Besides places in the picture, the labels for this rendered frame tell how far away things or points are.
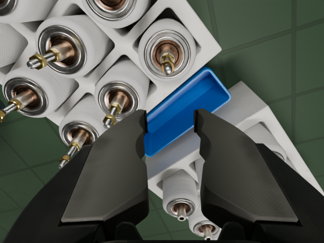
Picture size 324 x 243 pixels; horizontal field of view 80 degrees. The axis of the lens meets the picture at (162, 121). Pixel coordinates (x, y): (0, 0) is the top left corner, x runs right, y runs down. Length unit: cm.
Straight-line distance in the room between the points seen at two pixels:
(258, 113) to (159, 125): 32
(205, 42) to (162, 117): 33
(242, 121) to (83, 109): 36
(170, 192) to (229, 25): 47
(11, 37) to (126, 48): 21
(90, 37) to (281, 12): 48
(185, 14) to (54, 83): 27
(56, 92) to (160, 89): 20
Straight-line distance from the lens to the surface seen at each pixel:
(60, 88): 43
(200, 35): 40
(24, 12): 39
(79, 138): 41
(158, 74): 34
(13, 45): 48
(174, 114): 65
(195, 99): 63
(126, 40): 41
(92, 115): 41
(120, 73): 36
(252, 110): 51
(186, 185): 55
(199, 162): 53
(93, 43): 36
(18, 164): 98
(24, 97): 41
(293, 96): 75
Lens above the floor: 58
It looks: 60 degrees down
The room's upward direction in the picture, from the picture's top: 179 degrees counter-clockwise
